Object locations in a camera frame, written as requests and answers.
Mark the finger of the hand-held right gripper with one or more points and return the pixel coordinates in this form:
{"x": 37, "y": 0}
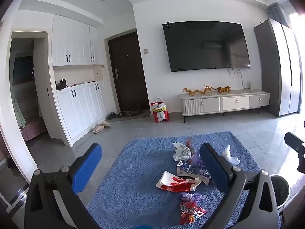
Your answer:
{"x": 302, "y": 163}
{"x": 294, "y": 142}

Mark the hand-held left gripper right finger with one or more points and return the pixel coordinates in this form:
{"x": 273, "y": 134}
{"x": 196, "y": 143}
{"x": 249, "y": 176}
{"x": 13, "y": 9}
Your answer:
{"x": 212, "y": 165}

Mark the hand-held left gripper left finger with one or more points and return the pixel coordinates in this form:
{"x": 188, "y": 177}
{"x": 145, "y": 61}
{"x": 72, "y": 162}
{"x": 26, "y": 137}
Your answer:
{"x": 87, "y": 165}

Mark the purple plastic wrapper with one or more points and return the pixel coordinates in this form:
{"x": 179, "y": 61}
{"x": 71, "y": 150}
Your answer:
{"x": 196, "y": 158}
{"x": 190, "y": 196}

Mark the milk carton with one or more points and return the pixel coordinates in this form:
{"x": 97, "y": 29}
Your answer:
{"x": 190, "y": 169}

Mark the clear plastic wrapper red trim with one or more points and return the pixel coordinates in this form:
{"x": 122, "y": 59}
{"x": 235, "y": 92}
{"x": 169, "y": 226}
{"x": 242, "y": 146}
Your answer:
{"x": 190, "y": 145}

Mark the white trash bin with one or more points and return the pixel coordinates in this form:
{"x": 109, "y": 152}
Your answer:
{"x": 283, "y": 195}

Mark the red and white paper bag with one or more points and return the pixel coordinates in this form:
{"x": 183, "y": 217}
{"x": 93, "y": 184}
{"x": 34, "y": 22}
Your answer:
{"x": 171, "y": 181}

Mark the red snack wrapper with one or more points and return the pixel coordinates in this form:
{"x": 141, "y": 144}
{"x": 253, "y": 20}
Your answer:
{"x": 190, "y": 212}

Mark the white crumpled tissue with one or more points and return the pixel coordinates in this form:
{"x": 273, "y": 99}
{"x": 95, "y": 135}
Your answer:
{"x": 230, "y": 156}

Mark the white crumpled paper packet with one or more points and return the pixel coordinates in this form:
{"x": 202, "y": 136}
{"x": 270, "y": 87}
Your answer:
{"x": 181, "y": 151}

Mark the beige slipper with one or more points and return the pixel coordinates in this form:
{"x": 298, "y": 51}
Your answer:
{"x": 98, "y": 130}
{"x": 105, "y": 124}

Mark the dark shoes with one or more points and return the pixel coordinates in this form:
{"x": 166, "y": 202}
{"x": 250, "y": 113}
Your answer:
{"x": 112, "y": 116}

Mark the blue shaggy rug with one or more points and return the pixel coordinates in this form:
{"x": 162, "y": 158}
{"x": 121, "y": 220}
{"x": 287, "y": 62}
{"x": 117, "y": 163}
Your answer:
{"x": 143, "y": 171}

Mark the white shoe cabinet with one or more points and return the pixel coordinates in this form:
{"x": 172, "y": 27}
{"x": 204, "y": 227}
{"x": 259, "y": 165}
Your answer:
{"x": 76, "y": 109}

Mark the white television stand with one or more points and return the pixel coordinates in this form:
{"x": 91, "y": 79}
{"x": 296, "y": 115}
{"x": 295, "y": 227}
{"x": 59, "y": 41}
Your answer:
{"x": 224, "y": 103}

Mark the pink bed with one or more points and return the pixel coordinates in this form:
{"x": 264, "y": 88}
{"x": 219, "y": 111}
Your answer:
{"x": 33, "y": 127}

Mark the grey refrigerator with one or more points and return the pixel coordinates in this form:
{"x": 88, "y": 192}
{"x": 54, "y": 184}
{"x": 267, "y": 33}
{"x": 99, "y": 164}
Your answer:
{"x": 278, "y": 71}

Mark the red and white shopping bag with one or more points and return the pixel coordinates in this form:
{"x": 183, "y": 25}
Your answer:
{"x": 160, "y": 113}

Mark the long gold dragon figurine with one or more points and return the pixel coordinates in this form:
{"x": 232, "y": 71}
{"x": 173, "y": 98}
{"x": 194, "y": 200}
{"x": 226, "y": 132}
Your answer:
{"x": 194, "y": 91}

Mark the gold tiger figurine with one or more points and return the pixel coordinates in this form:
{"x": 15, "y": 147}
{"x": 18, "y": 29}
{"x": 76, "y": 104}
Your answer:
{"x": 224, "y": 89}

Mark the small gold dragon figurine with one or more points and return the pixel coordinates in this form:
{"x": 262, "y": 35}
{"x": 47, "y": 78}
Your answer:
{"x": 211, "y": 88}

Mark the hanging light clothes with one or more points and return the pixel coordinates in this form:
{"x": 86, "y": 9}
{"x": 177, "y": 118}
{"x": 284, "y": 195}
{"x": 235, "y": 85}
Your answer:
{"x": 20, "y": 114}

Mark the black handbag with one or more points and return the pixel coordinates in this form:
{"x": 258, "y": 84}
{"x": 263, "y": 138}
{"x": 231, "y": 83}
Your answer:
{"x": 62, "y": 84}

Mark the dark brown entrance door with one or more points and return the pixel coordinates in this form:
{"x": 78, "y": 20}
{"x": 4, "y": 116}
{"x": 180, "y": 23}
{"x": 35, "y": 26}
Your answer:
{"x": 128, "y": 76}

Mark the grey curtain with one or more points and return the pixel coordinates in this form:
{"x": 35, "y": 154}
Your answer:
{"x": 276, "y": 14}

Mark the wall-mounted black television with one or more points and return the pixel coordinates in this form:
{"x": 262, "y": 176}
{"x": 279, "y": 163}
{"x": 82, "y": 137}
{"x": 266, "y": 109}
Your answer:
{"x": 207, "y": 46}

